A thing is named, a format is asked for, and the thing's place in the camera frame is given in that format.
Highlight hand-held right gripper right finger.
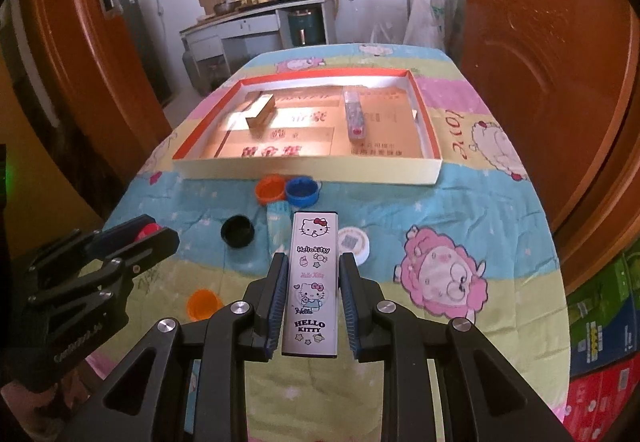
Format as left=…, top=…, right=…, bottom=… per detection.
left=339, top=252, right=576, bottom=442

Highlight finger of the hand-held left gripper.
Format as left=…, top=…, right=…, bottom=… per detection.
left=82, top=215, right=153, bottom=255
left=80, top=227, right=181, bottom=284

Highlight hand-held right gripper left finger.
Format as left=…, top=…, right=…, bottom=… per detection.
left=60, top=252, right=291, bottom=442

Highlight white cartoon cat box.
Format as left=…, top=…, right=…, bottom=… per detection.
left=281, top=211, right=341, bottom=359

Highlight white bottle cap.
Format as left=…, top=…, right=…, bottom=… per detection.
left=336, top=227, right=371, bottom=267

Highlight light orange bottle cap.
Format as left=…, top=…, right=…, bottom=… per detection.
left=186, top=289, right=224, bottom=322

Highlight light blue small box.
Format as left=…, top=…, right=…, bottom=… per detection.
left=266, top=202, right=294, bottom=255

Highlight shallow orange-rimmed cardboard box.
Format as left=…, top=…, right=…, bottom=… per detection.
left=171, top=68, right=444, bottom=185

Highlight black bottle cap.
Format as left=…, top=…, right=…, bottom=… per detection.
left=220, top=215, right=255, bottom=248

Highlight dark orange bottle cap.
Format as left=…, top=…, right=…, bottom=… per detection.
left=255, top=175, right=287, bottom=206

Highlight blue bottle cap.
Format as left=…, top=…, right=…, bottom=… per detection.
left=285, top=176, right=321, bottom=208

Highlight printed cartoon sheep blanket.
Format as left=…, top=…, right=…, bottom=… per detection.
left=85, top=42, right=573, bottom=442

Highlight gold rectangular box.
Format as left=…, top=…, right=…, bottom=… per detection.
left=246, top=94, right=277, bottom=129

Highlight dark refrigerator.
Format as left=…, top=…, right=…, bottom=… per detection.
left=117, top=0, right=173, bottom=106

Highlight long patterned clear box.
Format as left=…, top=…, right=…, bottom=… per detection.
left=343, top=90, right=368, bottom=140

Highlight grey kitchen counter cabinet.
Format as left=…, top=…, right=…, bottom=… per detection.
left=180, top=0, right=336, bottom=69

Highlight green carton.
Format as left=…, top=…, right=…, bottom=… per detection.
left=565, top=249, right=640, bottom=328

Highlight blue carton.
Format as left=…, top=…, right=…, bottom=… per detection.
left=569, top=307, right=640, bottom=379

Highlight red carton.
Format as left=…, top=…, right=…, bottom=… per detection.
left=564, top=362, right=640, bottom=442

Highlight dark green air fryer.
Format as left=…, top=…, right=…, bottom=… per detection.
left=288, top=8, right=324, bottom=48

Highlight white plastic bags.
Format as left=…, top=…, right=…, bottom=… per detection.
left=402, top=0, right=467, bottom=54

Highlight brown wooden door with handle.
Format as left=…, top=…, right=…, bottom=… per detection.
left=459, top=0, right=640, bottom=295

